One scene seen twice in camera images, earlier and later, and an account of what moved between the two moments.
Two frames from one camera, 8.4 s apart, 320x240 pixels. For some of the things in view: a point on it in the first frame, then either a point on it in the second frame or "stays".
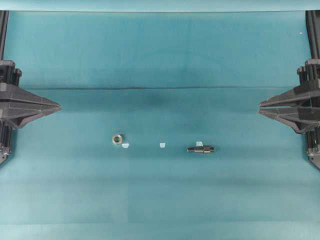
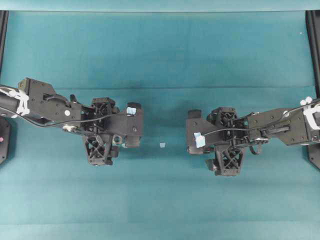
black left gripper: (26, 105) -> (97, 125)
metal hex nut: (117, 139) stays
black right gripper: (298, 108) -> (226, 159)
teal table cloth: (159, 136) stays
